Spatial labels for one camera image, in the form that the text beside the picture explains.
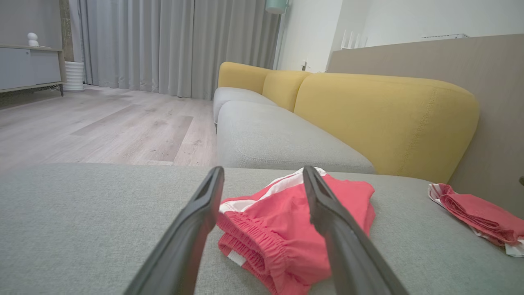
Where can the white router with antennas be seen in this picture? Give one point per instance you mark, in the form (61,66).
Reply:
(344,41)

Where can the grey pleated curtain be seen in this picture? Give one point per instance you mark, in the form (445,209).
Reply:
(163,41)

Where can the white ribbed plant pot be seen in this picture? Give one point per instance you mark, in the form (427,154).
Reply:
(73,76)

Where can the small wall plug adapter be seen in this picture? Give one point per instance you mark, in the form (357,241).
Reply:
(304,65)

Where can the beige wooden partition panel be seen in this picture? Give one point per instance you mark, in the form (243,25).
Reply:
(499,82)

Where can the small white figurine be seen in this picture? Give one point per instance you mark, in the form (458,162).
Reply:
(32,39)

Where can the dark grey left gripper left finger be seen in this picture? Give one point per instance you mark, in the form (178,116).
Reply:
(184,246)

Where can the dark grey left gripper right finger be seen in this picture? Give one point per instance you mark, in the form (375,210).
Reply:
(348,254)

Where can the teal lamp shade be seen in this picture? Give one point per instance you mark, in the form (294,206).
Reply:
(275,6)

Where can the red basketball jersey white sleeves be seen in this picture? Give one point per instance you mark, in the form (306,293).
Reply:
(483,215)

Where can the red shorts white stripes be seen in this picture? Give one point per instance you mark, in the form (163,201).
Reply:
(278,229)

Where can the white flat device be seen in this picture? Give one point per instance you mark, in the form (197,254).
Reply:
(446,37)

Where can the grey sideboard cabinet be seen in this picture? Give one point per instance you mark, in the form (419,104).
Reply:
(28,67)

